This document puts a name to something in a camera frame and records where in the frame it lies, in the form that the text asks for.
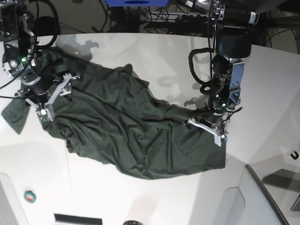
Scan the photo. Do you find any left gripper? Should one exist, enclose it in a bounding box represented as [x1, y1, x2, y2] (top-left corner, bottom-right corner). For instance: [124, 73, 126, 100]
[182, 109, 241, 136]

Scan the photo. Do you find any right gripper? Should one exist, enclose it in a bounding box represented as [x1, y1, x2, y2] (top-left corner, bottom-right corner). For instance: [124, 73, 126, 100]
[15, 65, 80, 110]

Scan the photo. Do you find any dark green t-shirt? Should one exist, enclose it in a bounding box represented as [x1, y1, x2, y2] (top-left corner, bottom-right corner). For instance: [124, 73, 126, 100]
[1, 46, 227, 180]

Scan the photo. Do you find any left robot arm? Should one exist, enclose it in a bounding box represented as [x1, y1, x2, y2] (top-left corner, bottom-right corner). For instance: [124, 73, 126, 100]
[185, 0, 259, 146]

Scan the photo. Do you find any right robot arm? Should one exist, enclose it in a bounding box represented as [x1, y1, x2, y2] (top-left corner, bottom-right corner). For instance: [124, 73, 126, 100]
[0, 0, 79, 110]

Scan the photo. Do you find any black U-shaped clip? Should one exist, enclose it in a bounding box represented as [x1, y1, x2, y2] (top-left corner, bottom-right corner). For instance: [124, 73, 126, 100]
[290, 151, 300, 160]

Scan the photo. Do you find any green red tape roll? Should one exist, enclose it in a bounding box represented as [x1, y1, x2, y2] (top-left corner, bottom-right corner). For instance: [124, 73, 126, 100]
[23, 191, 36, 203]

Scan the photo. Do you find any blue plastic bin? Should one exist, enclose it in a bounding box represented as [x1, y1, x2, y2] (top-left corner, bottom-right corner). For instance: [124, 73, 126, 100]
[105, 0, 169, 7]

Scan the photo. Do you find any white power strip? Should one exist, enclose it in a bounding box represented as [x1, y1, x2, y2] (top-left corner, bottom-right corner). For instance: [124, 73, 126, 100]
[140, 12, 208, 23]

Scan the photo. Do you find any white tray with black slot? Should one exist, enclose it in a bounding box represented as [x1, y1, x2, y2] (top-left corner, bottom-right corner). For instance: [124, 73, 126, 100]
[54, 214, 103, 225]

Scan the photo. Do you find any black round dotted object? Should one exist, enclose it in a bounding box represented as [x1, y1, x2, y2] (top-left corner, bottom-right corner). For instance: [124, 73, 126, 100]
[123, 220, 142, 225]

